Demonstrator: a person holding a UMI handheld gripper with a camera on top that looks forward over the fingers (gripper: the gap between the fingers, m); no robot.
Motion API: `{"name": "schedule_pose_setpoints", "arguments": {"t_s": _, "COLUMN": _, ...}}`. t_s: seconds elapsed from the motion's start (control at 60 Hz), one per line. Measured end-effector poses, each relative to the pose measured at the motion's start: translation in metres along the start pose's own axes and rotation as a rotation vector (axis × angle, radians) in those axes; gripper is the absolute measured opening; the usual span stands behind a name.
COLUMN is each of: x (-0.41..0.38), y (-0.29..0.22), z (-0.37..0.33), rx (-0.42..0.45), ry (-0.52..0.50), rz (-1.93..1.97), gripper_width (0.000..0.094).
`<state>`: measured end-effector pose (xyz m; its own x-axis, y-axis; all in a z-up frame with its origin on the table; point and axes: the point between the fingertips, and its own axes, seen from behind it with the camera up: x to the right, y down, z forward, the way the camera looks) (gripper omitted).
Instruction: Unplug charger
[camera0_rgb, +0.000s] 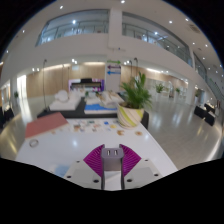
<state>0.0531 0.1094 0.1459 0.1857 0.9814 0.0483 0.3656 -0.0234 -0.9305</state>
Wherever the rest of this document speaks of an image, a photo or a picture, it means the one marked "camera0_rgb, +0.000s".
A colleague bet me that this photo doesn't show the potted plant in striped pot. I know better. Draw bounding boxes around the potted plant in striped pot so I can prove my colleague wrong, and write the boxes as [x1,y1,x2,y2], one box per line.
[116,71,153,130]

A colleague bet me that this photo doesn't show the black draped tables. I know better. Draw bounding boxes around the black draped tables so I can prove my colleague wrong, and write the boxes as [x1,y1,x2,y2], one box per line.
[0,105,15,130]

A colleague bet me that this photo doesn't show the black piano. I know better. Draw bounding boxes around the black piano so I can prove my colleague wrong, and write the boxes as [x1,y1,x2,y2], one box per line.
[68,77,105,93]

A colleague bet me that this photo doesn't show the blue mat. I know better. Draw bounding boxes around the blue mat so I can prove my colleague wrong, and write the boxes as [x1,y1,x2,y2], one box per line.
[83,103,118,115]

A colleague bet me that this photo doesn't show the pink flat board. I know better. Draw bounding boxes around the pink flat board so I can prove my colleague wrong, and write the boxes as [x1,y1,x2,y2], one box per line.
[24,112,70,140]

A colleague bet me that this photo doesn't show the white sculpture model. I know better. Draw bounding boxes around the white sculpture model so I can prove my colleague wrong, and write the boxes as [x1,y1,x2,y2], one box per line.
[49,89,83,112]

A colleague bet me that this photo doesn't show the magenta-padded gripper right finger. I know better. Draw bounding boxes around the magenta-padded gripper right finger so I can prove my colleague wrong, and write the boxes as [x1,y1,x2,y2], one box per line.
[119,143,164,190]

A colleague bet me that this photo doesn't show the colourful arrow direction signs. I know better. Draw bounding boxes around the colourful arrow direction signs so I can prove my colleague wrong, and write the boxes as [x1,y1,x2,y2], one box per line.
[106,59,122,76]

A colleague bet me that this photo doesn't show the brown ring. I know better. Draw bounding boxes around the brown ring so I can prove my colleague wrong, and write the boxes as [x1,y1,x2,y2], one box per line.
[28,138,40,148]

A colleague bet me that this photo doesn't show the light blue power strip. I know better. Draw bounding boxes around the light blue power strip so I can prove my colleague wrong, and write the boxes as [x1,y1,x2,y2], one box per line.
[54,164,71,178]

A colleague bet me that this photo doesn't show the black chair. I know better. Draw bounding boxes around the black chair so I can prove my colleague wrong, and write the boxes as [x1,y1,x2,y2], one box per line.
[141,110,150,130]

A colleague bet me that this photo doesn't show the group of black seats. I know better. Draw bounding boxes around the group of black seats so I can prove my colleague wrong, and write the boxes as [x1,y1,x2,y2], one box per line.
[193,102,218,128]

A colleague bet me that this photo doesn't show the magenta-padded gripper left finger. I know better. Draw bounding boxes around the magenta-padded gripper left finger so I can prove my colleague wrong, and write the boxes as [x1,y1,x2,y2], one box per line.
[62,143,106,190]

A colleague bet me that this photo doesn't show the black low platform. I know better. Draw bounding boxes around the black low platform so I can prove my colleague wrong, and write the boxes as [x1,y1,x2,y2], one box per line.
[36,95,120,120]

